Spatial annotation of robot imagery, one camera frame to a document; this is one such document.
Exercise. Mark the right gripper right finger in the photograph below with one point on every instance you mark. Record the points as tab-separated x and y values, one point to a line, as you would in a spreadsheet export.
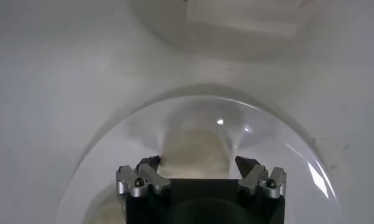
255	179

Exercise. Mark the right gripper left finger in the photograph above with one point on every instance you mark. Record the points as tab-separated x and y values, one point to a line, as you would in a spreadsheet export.
153	179

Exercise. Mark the white steamed baozi bun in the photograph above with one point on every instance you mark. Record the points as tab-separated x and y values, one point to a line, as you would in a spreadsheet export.
196	155

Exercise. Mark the white round plate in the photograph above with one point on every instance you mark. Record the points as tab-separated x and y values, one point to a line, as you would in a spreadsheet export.
113	158

